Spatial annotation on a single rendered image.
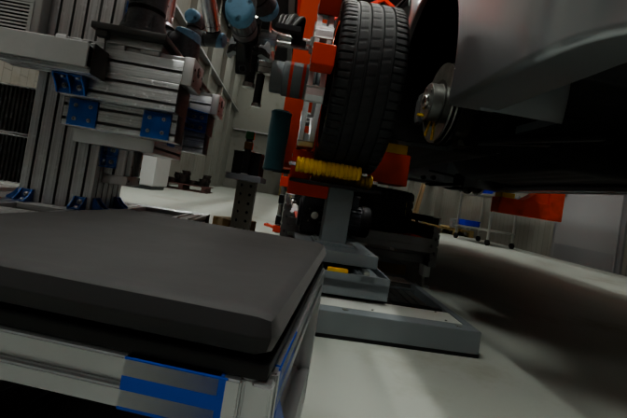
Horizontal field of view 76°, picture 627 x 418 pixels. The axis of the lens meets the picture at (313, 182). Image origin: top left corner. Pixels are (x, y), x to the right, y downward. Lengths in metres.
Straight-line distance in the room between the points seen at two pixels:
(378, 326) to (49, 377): 1.05
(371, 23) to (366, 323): 0.96
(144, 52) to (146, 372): 1.22
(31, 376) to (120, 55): 1.20
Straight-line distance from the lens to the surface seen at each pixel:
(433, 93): 1.65
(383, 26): 1.47
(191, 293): 0.27
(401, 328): 1.29
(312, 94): 1.38
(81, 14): 1.74
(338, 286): 1.37
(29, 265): 0.32
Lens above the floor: 0.41
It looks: 1 degrees up
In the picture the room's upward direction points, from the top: 9 degrees clockwise
